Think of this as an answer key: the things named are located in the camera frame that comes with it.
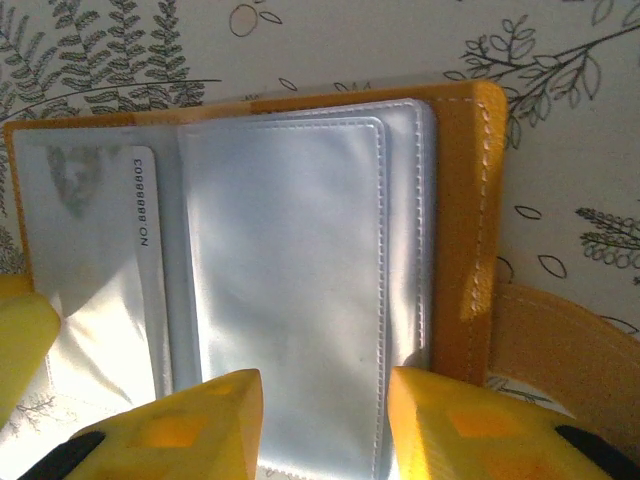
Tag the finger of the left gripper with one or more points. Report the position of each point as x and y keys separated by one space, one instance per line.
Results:
x=25 y=350
x=15 y=285

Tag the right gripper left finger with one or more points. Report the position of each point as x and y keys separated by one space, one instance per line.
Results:
x=175 y=440

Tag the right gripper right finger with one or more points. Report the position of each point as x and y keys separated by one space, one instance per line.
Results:
x=475 y=440

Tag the white VIP credit card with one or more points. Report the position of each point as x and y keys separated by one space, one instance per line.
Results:
x=145 y=200

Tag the orange leather card holder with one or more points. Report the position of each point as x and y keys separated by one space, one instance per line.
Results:
x=465 y=225

